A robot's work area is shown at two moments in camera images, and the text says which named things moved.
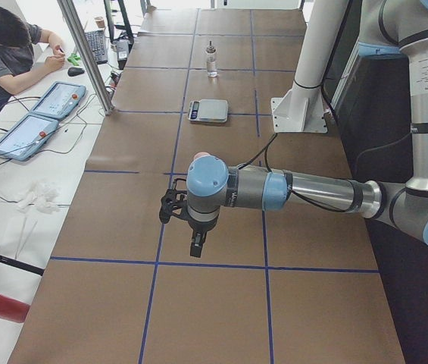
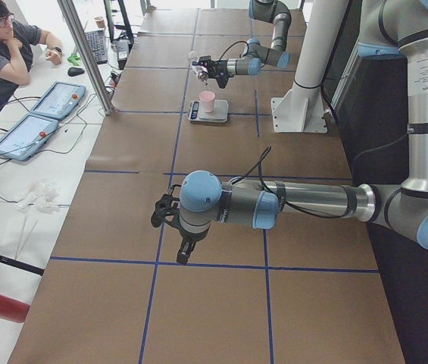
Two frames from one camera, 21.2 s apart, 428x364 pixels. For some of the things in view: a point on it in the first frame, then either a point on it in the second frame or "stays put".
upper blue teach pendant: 60,100 stays put
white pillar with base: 301,110 stays put
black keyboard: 98,43 stays put
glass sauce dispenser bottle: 211,69 → 200,70
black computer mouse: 74,71 stays put
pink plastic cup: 200,154 → 207,100
